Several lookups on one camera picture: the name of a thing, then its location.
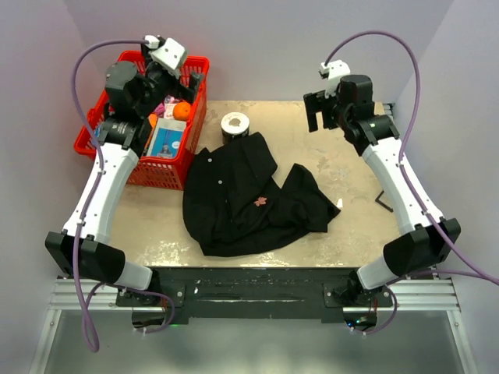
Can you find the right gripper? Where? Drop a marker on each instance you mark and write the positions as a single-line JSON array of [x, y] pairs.
[[318, 103]]

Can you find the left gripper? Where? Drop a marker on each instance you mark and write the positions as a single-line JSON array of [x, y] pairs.
[[188, 93]]

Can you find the black button shirt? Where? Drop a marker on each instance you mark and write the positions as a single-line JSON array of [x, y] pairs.
[[221, 186]]

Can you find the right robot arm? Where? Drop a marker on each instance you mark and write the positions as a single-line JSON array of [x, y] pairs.
[[421, 224]]

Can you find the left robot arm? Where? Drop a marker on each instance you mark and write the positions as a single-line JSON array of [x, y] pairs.
[[133, 89]]

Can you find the orange fruit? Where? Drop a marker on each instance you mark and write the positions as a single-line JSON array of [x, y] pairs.
[[182, 111]]

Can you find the blue white box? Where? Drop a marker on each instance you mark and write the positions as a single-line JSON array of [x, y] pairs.
[[166, 139]]

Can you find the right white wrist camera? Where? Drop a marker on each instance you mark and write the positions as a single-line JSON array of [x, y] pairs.
[[333, 72]]

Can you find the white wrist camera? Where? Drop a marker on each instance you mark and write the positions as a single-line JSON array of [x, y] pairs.
[[333, 72], [168, 53]]

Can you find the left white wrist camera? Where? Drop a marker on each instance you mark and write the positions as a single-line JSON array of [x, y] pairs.
[[168, 53]]

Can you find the black square frame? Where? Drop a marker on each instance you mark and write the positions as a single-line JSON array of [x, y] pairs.
[[379, 200]]

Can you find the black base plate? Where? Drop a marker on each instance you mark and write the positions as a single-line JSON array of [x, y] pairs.
[[326, 294]]

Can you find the aluminium rail frame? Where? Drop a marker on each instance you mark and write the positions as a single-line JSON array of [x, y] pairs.
[[413, 295]]

